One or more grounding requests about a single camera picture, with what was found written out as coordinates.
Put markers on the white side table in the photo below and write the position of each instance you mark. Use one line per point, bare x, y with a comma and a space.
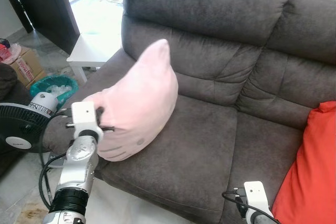
94, 51

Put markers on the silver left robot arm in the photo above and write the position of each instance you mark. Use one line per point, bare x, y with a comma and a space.
79, 166

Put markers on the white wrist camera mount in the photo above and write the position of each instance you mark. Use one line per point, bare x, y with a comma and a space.
257, 195
85, 119

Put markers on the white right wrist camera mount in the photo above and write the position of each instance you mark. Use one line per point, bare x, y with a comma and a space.
257, 195

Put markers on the black electric fan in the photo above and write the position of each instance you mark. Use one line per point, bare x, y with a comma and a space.
21, 124

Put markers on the brown cardboard box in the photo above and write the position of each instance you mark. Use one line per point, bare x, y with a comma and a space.
29, 66

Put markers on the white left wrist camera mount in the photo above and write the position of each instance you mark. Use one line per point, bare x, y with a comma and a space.
85, 119

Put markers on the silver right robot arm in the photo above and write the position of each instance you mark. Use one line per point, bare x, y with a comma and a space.
260, 219

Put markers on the dark wooden door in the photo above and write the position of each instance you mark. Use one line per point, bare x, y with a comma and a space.
42, 3

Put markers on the red pillow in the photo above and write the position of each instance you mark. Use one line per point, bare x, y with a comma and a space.
310, 171

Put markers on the red packets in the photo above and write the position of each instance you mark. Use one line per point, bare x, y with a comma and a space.
6, 51

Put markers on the grey-brown fabric sofa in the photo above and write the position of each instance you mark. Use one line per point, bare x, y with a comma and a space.
210, 129

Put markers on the pink pillow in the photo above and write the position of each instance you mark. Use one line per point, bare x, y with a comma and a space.
142, 98

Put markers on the teal waste basket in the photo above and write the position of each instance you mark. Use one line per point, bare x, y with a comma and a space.
39, 85

